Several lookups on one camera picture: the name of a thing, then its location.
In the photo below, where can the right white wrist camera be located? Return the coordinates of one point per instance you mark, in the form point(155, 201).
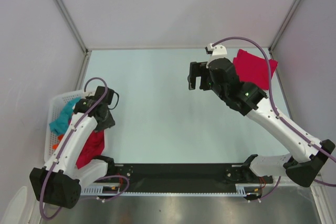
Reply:
point(215, 52)

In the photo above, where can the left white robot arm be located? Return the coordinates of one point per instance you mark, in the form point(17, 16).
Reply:
point(61, 179)

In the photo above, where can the white plastic laundry basket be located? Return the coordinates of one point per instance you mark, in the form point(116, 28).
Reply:
point(56, 105)

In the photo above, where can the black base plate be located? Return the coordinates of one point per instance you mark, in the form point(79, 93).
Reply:
point(188, 178)

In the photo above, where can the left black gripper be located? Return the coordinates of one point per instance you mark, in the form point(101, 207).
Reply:
point(109, 123)

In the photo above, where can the teal t shirt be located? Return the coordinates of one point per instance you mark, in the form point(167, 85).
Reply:
point(60, 124)

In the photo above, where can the orange t shirt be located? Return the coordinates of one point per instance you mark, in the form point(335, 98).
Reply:
point(59, 139)

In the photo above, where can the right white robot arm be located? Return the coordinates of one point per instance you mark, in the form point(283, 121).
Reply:
point(307, 154)

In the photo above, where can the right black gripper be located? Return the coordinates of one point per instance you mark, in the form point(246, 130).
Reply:
point(198, 69)

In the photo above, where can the magenta t shirt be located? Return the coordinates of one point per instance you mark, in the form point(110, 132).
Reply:
point(251, 68)
point(93, 147)

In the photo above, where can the folded magenta t shirt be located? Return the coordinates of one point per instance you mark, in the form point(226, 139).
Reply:
point(251, 68)

